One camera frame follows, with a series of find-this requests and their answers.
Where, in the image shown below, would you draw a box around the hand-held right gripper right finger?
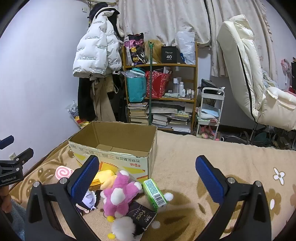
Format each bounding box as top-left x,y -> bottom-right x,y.
195,155 -> 272,241

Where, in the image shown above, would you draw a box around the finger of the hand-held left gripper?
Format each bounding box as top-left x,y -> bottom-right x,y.
9,148 -> 34,165
0,136 -> 15,150

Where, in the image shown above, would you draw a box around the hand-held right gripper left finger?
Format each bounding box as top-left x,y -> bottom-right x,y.
24,155 -> 100,241

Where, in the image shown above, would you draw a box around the purple-haired plush doll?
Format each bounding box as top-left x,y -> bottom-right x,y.
76,189 -> 97,214

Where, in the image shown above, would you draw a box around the yellow plush zipper pouch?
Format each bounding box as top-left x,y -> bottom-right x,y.
89,170 -> 117,189

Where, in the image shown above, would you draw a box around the pink swirl plush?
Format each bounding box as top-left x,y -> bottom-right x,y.
55,165 -> 74,179

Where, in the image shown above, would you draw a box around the pink plush bear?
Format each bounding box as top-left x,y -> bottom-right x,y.
100,170 -> 142,218

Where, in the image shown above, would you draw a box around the cardboard box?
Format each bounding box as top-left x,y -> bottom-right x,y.
69,120 -> 158,180

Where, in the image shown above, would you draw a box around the green tissue pack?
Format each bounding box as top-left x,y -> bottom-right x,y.
142,178 -> 168,212

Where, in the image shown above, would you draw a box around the white fluffy plush toy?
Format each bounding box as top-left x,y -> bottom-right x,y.
107,192 -> 174,241

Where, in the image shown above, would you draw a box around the black tissue pack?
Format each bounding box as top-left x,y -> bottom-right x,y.
125,201 -> 157,232

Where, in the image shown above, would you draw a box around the person's left forearm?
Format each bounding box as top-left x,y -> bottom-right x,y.
0,202 -> 26,241

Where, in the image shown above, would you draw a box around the person's left hand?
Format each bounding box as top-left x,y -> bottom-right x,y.
0,187 -> 12,214

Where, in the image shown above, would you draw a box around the pink plush toys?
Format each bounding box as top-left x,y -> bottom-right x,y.
200,126 -> 220,141

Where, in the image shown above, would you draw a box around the plastic bag of toys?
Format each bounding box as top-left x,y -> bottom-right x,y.
67,102 -> 89,128

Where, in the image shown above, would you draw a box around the light blue folded cloth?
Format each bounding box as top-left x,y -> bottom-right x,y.
200,109 -> 220,120

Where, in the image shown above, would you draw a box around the pile of books and papers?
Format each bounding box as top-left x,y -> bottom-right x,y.
151,101 -> 193,133

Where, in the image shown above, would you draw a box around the white rolling cart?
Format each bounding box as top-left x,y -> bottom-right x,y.
196,87 -> 225,139

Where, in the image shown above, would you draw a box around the black coat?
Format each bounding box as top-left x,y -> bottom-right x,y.
77,76 -> 96,122

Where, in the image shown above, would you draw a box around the beige coat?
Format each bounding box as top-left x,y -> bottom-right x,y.
91,76 -> 121,122

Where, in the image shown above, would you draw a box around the stack of books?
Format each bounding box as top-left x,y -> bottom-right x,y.
128,102 -> 149,124

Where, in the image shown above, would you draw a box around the row of cosmetic bottles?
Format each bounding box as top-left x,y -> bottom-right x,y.
172,77 -> 196,98

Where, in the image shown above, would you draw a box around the teal paper bag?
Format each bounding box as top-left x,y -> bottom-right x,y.
126,68 -> 147,103

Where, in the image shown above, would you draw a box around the green pole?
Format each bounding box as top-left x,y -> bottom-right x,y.
148,40 -> 155,127

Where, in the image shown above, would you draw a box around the red gift bag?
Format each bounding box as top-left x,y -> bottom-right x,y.
146,71 -> 171,98

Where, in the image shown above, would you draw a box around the clear plastic bag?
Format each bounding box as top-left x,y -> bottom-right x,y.
121,70 -> 146,78

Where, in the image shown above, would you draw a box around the wooden shelf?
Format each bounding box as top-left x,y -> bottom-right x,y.
122,42 -> 199,133

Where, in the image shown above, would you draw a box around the white folded mattress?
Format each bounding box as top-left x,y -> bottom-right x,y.
217,14 -> 296,130

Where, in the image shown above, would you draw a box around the white puffer jacket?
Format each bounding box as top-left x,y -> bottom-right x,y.
73,7 -> 122,78

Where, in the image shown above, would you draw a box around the black box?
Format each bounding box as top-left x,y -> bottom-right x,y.
161,46 -> 177,63

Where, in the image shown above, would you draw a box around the white plastic bag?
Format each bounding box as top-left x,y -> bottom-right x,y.
176,31 -> 196,65

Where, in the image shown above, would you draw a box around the pink and black patterned bag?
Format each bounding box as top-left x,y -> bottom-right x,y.
124,33 -> 147,66

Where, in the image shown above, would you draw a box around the blond wig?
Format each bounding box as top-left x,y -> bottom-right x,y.
142,39 -> 165,64

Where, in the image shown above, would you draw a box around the dark hat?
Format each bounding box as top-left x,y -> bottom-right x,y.
87,2 -> 120,20

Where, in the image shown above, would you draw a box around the cream curtain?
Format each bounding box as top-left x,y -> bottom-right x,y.
118,0 -> 273,77

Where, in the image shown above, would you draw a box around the tangle of cables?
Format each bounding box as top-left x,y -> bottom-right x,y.
240,127 -> 296,150

